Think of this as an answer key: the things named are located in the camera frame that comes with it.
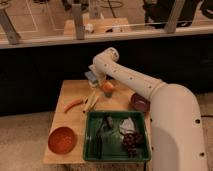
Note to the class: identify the orange fruit on stand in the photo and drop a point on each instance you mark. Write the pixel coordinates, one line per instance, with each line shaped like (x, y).
(108, 89)

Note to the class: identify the grey crumpled cloth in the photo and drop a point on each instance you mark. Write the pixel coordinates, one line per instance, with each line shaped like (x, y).
(127, 126)

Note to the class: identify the orange plastic bowl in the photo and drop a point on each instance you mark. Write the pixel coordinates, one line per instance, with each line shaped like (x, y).
(62, 140)

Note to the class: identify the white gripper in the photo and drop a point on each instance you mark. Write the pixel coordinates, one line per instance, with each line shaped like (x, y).
(100, 77)

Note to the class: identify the wooden table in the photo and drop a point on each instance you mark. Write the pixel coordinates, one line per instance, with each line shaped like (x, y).
(76, 119)

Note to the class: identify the orange carrot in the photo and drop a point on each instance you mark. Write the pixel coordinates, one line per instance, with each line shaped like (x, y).
(73, 104)

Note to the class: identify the green plastic tray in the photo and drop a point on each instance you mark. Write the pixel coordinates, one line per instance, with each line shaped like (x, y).
(113, 149)

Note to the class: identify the dark purple grape bunch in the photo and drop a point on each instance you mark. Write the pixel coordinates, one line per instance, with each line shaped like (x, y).
(131, 141)

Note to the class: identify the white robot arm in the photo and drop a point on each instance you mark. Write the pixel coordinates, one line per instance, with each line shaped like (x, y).
(176, 128)

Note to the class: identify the purple pan with handle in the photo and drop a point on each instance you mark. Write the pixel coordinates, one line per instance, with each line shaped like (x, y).
(139, 103)

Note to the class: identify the blue grey sponge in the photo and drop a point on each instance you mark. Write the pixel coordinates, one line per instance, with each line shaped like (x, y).
(91, 77)

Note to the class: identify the metal window rail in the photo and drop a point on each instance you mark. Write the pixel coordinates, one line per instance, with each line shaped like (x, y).
(34, 23)

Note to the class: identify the dark utensil in tray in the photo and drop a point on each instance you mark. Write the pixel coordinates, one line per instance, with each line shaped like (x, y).
(107, 124)

